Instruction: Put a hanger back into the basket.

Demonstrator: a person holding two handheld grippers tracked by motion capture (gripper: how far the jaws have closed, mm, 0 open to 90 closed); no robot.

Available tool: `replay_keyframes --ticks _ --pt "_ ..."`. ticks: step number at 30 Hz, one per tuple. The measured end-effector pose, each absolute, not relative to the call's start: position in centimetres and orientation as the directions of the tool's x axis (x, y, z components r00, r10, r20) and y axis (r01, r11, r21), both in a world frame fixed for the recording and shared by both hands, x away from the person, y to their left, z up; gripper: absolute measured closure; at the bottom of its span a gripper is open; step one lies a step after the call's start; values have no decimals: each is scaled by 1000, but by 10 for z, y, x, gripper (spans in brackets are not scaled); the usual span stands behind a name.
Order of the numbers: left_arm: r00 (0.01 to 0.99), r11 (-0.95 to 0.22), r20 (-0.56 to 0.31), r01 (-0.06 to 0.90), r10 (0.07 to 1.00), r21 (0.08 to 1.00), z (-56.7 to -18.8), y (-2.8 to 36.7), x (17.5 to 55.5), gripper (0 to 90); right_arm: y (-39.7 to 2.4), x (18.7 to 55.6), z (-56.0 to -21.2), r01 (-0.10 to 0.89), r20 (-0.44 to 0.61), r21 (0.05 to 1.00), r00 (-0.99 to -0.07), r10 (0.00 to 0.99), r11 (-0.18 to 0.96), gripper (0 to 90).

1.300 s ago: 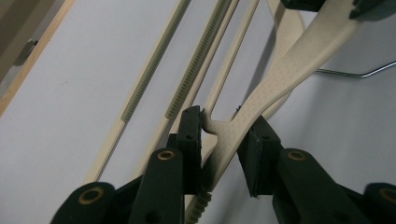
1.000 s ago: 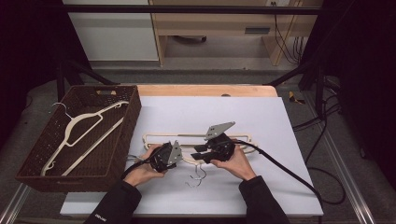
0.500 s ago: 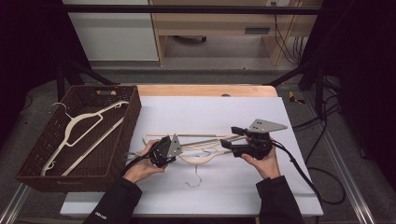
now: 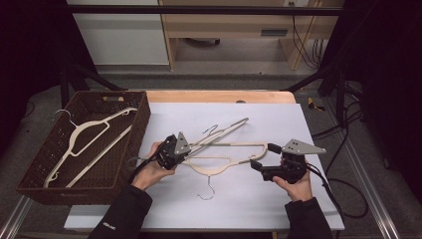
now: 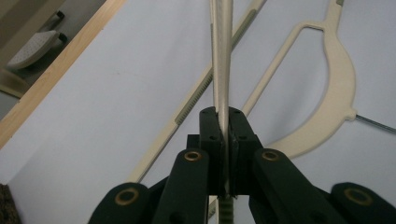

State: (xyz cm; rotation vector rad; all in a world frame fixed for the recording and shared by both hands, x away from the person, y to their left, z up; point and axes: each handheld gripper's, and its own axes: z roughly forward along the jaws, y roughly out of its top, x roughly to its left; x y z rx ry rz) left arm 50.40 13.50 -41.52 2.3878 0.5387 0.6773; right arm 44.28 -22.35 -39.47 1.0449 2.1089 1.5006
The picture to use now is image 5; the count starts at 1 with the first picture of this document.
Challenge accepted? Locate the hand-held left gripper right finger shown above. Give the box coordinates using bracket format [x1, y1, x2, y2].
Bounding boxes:
[228, 105, 265, 197]

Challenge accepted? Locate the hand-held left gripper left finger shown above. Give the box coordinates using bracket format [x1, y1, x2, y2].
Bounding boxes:
[186, 105, 226, 197]

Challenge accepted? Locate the beige plastic clothes hanger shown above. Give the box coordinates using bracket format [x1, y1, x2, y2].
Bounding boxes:
[125, 0, 396, 224]

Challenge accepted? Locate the white table mat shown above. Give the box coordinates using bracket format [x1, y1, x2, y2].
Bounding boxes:
[0, 0, 396, 224]

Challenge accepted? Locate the wooden table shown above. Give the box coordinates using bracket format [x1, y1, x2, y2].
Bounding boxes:
[0, 0, 127, 150]

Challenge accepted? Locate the brown wicker basket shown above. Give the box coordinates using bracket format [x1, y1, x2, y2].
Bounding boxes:
[0, 183, 22, 224]

